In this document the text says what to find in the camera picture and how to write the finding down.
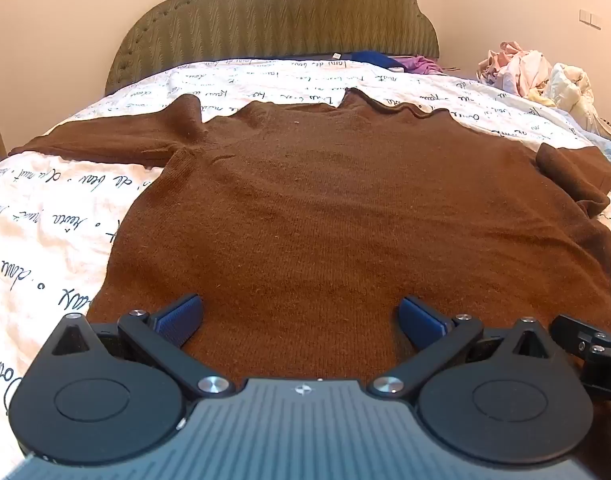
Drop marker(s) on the wall light switch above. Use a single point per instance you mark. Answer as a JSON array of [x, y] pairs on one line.
[[590, 17]]

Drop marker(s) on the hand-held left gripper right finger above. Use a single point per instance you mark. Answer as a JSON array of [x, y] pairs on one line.
[[421, 322]]

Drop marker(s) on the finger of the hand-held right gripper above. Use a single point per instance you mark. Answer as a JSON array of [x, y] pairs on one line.
[[583, 336]]

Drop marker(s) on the white printed bed blanket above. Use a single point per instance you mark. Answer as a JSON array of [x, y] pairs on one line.
[[50, 210]]

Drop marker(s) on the cream crumpled cloth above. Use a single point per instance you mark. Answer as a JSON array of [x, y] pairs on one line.
[[575, 90]]

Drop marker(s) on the blue cloth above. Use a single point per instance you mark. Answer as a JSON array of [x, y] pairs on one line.
[[375, 57]]

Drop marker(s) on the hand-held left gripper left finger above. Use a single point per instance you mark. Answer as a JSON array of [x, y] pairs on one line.
[[179, 319]]

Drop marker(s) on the brown knitted sweater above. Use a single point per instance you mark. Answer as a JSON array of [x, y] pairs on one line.
[[325, 210]]

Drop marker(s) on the green upholstered headboard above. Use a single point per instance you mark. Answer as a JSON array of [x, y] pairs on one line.
[[275, 15]]

